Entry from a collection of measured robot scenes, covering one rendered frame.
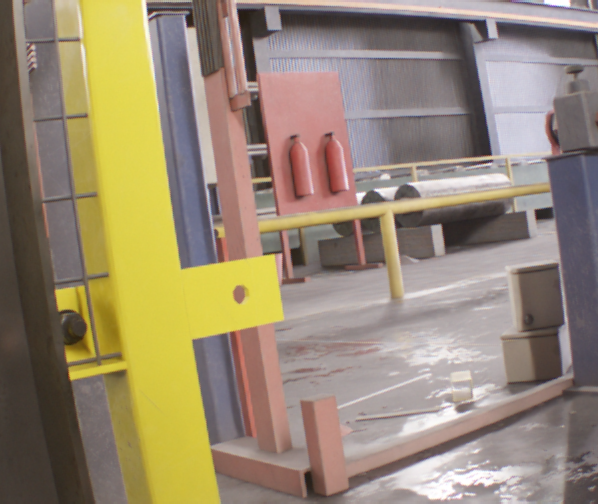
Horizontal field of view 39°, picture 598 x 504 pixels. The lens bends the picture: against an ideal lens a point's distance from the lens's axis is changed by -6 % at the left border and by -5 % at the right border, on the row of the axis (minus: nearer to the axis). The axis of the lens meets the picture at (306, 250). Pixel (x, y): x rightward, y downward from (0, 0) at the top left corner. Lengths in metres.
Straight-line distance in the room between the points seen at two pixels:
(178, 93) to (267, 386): 0.63
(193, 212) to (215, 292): 1.19
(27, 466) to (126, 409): 0.21
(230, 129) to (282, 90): 6.46
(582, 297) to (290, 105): 6.30
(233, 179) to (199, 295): 1.00
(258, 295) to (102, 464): 0.75
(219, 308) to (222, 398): 1.21
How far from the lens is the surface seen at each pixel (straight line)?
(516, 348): 2.21
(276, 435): 1.66
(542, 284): 2.21
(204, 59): 1.69
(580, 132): 1.96
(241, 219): 1.62
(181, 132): 1.83
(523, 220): 9.87
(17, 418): 0.37
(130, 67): 0.57
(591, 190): 1.96
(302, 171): 7.87
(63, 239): 1.33
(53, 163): 1.34
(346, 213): 4.75
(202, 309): 0.63
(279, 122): 7.99
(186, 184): 1.82
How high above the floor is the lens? 0.46
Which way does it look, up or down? 1 degrees down
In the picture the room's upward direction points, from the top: 8 degrees counter-clockwise
